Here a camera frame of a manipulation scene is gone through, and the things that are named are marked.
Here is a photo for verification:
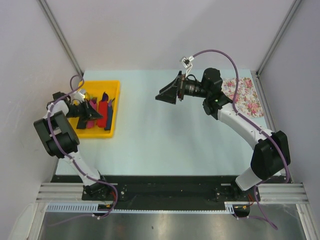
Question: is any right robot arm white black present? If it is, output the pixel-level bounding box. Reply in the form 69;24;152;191
155;68;291;201

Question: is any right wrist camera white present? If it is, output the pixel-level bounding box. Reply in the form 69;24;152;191
180;55;194;70

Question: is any pink napkin roll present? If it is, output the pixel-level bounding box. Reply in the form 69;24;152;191
86;97;97;129

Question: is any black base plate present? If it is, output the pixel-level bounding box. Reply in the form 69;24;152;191
51;175;292;212

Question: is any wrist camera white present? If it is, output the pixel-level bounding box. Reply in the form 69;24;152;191
73;89;87;102
180;55;194;70

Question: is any black napkin roll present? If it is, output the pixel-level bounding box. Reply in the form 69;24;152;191
76;117;87;130

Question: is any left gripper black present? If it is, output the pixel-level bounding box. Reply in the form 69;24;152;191
65;99;103;122

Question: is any floral placemat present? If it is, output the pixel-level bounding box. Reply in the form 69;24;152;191
222;77;264;118

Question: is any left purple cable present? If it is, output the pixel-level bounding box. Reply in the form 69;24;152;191
46;74;118;221

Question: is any navy napkin roll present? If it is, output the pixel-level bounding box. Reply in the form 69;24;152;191
104;98;115;131

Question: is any yellow plastic tray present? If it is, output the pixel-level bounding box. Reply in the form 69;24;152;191
69;80;120;139

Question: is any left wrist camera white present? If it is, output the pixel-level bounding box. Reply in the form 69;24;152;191
73;89;87;102

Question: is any red paper napkin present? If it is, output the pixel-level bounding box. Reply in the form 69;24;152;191
96;100;108;129

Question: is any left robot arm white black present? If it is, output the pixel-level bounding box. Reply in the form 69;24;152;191
33;91;116;200

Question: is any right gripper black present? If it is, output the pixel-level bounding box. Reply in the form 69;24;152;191
156;71;210;105

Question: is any purple plastic spoon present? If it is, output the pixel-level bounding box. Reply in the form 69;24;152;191
101;92;109;102

